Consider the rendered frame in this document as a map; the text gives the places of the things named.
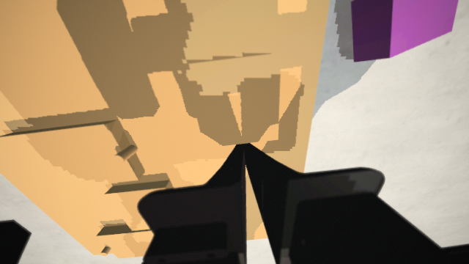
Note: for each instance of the orange puzzle board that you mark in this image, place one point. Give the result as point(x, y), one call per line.
point(104, 101)

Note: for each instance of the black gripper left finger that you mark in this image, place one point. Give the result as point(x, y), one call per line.
point(221, 198)

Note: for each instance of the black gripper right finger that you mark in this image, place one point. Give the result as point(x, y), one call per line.
point(278, 190)

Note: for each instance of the purple block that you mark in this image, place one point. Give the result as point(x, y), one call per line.
point(382, 29)

